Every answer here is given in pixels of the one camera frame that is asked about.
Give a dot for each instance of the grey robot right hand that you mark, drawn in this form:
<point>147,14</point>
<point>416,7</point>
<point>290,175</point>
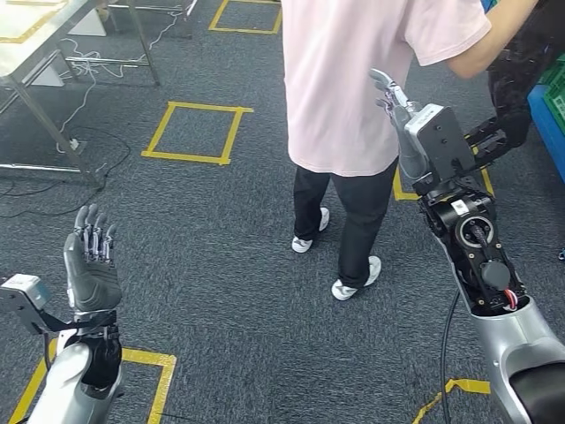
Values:
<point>406,146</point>

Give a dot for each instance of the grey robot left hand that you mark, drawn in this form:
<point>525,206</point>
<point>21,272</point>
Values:
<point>93,281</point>

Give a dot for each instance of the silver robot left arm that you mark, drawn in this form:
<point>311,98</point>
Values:
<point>66,386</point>

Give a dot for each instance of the black mechanical arm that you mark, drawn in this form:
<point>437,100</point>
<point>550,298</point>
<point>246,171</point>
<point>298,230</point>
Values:
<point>516,64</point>

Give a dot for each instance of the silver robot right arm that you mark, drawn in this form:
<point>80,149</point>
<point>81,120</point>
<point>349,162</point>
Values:
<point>512,339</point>

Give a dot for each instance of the person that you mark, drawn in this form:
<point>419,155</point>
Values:
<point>344,76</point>

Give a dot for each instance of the green plastic crate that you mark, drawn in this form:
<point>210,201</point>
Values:
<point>557,88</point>

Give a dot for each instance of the steel table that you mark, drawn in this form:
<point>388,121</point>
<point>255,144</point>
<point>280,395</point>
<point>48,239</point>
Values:
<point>26,47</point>

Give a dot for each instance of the yellow floor tape square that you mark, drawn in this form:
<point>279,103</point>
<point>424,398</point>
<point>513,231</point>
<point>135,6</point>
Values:
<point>468,386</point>

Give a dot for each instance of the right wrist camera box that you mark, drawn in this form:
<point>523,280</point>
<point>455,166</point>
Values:
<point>441,140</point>

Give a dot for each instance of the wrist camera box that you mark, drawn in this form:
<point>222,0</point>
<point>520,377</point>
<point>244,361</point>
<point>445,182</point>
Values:
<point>441,140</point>
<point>24,295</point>

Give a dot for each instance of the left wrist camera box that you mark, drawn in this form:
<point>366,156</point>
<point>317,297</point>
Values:
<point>24,295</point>

